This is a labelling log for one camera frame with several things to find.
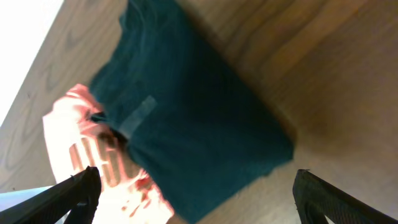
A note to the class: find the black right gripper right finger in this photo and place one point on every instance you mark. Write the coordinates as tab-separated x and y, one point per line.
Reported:
317	201

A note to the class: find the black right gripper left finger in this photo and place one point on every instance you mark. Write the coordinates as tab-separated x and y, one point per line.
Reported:
76	198

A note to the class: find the pink printed t-shirt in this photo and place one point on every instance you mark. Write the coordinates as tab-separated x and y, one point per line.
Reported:
74	142

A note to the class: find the dark teal garment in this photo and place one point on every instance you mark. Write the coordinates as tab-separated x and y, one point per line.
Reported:
189	120

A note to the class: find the clear plastic storage bin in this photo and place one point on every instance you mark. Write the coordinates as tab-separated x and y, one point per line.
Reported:
21	194

